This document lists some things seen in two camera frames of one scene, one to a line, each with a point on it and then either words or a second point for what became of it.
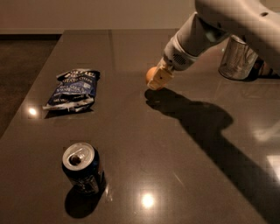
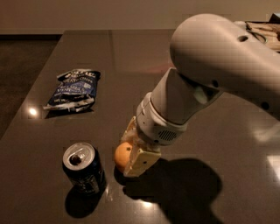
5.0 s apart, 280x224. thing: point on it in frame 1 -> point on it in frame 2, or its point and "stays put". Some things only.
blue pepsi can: (81, 165) stays put
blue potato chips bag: (75, 92) stays put
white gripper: (178, 59) -> (155, 126)
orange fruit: (150, 72) -> (122, 153)
